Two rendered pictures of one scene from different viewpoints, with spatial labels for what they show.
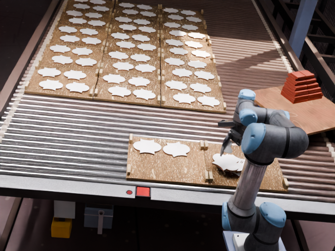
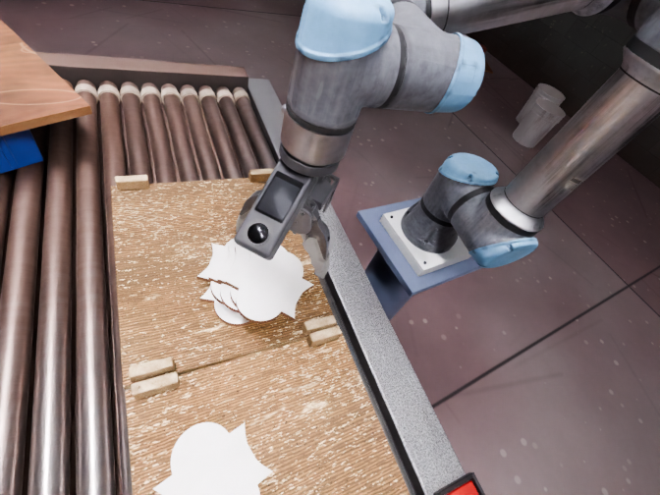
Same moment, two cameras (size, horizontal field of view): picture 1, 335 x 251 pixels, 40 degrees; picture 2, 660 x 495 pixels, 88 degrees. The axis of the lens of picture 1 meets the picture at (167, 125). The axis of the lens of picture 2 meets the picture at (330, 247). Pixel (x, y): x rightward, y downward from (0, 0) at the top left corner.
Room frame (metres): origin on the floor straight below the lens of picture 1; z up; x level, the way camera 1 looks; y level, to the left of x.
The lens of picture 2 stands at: (1.99, -0.03, 1.51)
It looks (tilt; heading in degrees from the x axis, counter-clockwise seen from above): 50 degrees down; 236
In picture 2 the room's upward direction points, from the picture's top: 24 degrees clockwise
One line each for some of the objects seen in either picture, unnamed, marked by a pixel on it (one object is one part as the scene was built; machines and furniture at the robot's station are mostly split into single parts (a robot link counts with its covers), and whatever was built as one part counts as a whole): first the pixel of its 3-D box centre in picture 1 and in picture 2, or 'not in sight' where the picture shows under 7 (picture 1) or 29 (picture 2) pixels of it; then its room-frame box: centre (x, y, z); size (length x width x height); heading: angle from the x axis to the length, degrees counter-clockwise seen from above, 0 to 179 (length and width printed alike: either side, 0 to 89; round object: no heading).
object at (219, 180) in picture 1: (243, 166); (219, 255); (1.95, -0.43, 0.93); 0.41 x 0.35 x 0.02; 96
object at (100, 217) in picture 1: (98, 213); not in sight; (1.60, 0.26, 0.77); 0.14 x 0.11 x 0.18; 96
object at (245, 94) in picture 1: (245, 102); (339, 60); (1.86, -0.34, 1.37); 0.09 x 0.08 x 0.11; 2
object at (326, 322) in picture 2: (210, 177); (318, 325); (1.80, -0.25, 0.95); 0.06 x 0.02 x 0.03; 6
